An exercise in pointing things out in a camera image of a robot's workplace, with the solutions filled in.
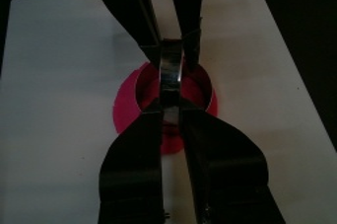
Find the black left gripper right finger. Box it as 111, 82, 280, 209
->
178, 98, 287, 224

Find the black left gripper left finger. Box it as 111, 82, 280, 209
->
97, 99, 170, 224

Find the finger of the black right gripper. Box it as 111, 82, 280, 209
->
93, 0, 163, 62
167, 0, 206, 70

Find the round metal dough cutter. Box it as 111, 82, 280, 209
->
134, 37, 219, 127

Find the white cutting board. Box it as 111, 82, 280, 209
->
0, 0, 337, 224

